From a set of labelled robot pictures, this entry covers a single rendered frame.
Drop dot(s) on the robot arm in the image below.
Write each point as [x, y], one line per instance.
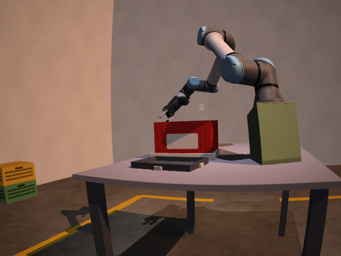
[234, 68]

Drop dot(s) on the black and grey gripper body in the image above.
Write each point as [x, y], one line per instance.
[179, 100]

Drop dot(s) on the red crate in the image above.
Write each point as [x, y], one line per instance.
[186, 137]

